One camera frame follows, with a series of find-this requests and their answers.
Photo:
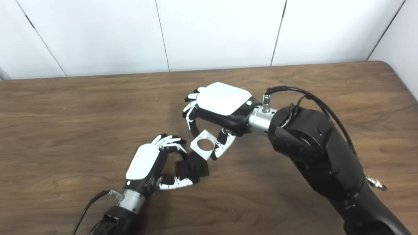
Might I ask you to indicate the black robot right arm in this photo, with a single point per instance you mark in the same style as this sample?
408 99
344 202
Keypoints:
320 153

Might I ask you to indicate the grey wall corner post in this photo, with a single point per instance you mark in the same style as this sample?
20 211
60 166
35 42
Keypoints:
4 74

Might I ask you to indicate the black peg with square base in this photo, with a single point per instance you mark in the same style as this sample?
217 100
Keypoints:
196 168

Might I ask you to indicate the white square piece with hole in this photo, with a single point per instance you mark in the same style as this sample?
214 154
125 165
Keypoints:
197 150

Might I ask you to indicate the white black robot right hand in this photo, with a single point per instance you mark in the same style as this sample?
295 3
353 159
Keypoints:
222 98

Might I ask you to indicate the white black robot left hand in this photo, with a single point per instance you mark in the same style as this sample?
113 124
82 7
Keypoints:
143 163

